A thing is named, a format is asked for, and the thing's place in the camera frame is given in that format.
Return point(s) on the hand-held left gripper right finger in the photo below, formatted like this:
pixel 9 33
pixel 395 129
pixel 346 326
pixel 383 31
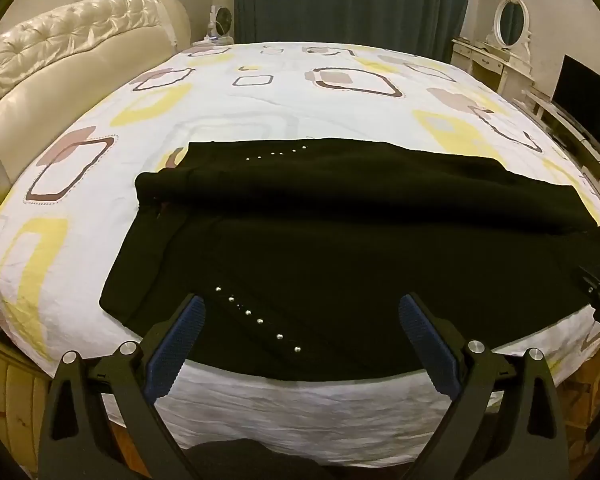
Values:
pixel 425 340

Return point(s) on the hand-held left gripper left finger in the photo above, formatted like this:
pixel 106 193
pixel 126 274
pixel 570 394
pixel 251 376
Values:
pixel 180 340

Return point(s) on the black pants with metal studs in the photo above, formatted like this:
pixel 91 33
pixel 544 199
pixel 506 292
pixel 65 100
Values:
pixel 330 240

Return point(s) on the person's dark clothing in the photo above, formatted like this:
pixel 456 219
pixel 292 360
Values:
pixel 260 462

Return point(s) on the white television stand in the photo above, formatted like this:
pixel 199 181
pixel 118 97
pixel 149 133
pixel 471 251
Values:
pixel 575 135

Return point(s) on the black television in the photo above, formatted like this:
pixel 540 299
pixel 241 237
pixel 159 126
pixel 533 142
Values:
pixel 587 95

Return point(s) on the bed with patterned sheet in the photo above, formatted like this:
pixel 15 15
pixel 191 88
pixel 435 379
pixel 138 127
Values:
pixel 230 105

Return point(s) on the white dressing table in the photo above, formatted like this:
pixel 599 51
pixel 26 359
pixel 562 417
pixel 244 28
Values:
pixel 485 62

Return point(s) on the white oval vanity mirror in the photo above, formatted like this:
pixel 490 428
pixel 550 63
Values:
pixel 510 20

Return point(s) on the cream tufted headboard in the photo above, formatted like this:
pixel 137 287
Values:
pixel 55 60

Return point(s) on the small white fan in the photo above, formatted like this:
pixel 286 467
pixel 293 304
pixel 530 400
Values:
pixel 224 22

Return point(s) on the dark green curtain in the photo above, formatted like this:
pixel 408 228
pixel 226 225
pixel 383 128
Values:
pixel 350 0

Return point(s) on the cream padded bed frame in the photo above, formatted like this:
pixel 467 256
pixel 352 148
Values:
pixel 10 400

